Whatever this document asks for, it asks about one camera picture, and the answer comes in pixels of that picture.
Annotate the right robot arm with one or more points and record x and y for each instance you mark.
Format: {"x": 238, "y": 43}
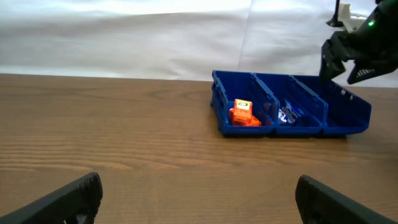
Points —
{"x": 385, "y": 15}

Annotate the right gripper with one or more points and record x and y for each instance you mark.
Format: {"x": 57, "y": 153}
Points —
{"x": 367, "y": 49}

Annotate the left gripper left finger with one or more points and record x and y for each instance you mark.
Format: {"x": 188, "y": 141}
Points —
{"x": 62, "y": 202}

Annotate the blue tray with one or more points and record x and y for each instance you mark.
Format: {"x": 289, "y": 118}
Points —
{"x": 342, "y": 115}

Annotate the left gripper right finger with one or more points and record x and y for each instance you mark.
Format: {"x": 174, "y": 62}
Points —
{"x": 326, "y": 205}

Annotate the orange candy box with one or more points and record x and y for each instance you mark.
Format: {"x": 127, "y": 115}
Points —
{"x": 255, "y": 122}
{"x": 242, "y": 112}
{"x": 232, "y": 116}

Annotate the blue candy pack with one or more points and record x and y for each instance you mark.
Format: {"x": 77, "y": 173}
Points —
{"x": 284, "y": 116}
{"x": 297, "y": 110}

